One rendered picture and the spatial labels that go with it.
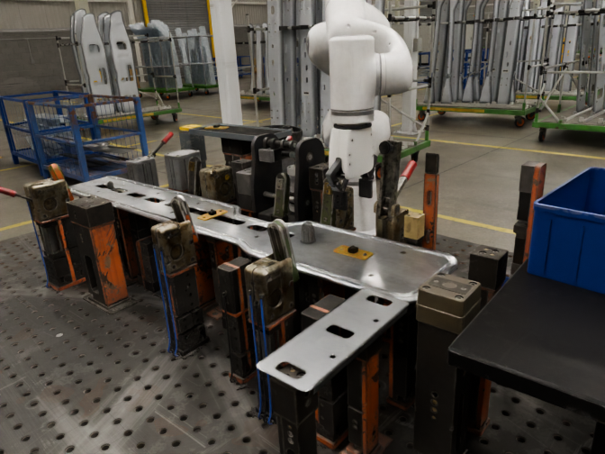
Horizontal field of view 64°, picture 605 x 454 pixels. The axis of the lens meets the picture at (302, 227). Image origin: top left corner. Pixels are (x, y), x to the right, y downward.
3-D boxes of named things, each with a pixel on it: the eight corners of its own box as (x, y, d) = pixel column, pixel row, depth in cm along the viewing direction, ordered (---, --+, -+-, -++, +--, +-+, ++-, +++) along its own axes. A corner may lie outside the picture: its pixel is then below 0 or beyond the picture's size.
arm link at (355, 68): (375, 104, 98) (329, 106, 99) (376, 33, 94) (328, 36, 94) (381, 109, 91) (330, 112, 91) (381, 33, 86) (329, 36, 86)
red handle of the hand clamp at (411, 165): (375, 205, 114) (404, 158, 120) (378, 212, 115) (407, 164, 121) (392, 209, 111) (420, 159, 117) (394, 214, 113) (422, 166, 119)
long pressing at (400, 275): (52, 192, 170) (51, 187, 169) (112, 177, 185) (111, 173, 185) (411, 308, 85) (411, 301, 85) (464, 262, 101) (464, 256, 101)
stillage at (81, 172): (43, 179, 603) (24, 101, 569) (104, 166, 657) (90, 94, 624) (87, 195, 526) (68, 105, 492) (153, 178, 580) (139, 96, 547)
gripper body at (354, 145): (351, 114, 101) (352, 167, 105) (321, 122, 94) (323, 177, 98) (383, 116, 97) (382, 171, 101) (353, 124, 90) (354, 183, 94)
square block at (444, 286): (409, 460, 90) (415, 287, 77) (428, 434, 96) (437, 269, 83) (450, 483, 85) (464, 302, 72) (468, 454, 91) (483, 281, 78)
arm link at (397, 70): (394, 28, 113) (412, 104, 93) (325, 31, 114) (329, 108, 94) (398, -13, 106) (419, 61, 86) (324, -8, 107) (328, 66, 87)
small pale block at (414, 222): (400, 354, 120) (403, 215, 107) (407, 348, 123) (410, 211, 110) (412, 359, 118) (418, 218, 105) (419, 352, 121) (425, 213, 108)
